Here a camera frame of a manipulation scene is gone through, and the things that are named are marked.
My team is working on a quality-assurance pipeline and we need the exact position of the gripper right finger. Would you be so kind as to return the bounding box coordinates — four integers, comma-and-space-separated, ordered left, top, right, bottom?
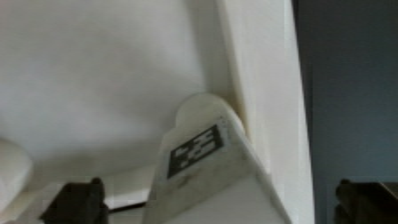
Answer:
334, 179, 398, 224

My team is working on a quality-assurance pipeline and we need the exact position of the white square tabletop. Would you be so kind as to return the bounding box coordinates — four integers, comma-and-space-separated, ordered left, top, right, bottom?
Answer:
0, 0, 315, 224

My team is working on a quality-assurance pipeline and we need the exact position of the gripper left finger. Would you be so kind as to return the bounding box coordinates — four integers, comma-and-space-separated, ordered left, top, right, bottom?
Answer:
39, 178, 109, 224

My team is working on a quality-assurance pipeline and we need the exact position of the white table leg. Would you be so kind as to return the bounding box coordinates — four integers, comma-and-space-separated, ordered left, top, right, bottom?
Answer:
142, 94, 292, 224

